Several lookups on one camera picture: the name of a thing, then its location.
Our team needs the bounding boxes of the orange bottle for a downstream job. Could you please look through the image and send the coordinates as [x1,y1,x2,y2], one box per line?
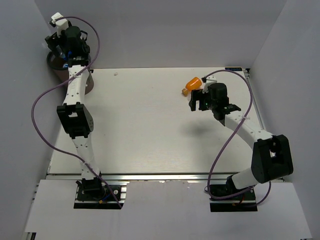
[181,77,203,97]

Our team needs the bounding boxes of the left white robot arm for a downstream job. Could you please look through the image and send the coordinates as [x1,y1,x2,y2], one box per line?
[45,26,106,200]

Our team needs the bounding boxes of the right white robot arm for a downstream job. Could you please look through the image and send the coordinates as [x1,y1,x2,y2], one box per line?
[189,83,294,200]

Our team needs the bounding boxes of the brown cylindrical bin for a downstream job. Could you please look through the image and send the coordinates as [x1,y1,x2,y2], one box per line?
[46,51,94,94]

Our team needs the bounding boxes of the blue table label sticker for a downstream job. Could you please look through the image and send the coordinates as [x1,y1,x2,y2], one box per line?
[224,67,243,72]

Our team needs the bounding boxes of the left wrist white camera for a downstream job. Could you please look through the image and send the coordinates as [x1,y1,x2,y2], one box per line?
[49,12,69,37]

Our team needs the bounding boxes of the wrist white camera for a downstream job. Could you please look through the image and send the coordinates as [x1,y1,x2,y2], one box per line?
[49,12,69,37]
[201,75,217,94]

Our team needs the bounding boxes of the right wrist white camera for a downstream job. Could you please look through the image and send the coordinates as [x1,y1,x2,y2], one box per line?
[201,75,217,94]

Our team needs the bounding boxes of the aluminium rail frame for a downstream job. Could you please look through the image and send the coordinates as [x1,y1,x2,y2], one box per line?
[25,67,312,240]

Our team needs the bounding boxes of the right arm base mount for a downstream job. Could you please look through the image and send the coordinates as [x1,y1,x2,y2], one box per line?
[204,177,258,213]

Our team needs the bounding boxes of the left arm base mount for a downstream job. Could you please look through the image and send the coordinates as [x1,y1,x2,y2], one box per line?
[73,180,125,210]

